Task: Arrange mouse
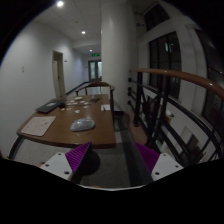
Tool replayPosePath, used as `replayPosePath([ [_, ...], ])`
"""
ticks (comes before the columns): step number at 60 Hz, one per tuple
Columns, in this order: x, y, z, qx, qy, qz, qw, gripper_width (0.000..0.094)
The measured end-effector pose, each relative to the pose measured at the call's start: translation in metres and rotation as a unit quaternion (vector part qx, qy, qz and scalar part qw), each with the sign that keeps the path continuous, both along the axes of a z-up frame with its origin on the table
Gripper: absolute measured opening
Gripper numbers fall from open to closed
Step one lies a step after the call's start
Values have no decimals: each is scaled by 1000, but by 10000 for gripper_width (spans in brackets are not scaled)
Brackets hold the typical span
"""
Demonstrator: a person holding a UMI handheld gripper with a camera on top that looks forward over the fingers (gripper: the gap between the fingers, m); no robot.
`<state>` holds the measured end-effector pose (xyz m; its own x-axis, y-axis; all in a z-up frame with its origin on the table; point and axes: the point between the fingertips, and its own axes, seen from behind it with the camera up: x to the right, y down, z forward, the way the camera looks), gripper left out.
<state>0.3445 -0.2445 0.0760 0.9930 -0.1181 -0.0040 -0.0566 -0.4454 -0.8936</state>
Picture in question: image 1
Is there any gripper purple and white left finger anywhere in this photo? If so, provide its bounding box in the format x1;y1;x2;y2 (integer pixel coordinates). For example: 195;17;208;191
41;142;92;180

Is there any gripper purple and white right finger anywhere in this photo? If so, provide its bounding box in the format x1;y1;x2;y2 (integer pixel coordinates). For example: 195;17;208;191
136;143;182;181

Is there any white mouse pad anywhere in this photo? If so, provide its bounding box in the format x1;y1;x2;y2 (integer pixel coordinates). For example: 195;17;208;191
21;116;56;137

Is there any wooden table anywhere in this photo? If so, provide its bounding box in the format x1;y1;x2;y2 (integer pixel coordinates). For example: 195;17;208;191
9;94;116;159

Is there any wooden handrail with black railing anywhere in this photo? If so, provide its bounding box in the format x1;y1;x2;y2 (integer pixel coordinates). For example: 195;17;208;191
128;68;224;167

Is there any small black object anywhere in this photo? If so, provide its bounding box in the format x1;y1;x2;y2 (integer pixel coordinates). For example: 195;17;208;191
59;103;66;108

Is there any dark laptop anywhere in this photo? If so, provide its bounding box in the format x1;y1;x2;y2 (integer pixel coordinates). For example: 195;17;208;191
36;101;60;113

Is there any white paper sheet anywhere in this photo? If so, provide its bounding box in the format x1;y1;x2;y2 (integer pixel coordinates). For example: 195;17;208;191
101;104;111;111

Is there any glass double door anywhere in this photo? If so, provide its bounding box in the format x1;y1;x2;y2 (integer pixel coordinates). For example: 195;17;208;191
88;60;102;81

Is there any white door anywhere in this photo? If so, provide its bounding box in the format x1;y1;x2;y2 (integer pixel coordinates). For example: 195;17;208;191
52;51;66;98

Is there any dark window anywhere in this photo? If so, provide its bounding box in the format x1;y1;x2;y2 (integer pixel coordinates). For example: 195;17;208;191
149;32;182;99

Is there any green exit sign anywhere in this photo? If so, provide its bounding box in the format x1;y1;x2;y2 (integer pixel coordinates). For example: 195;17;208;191
92;53;100;57

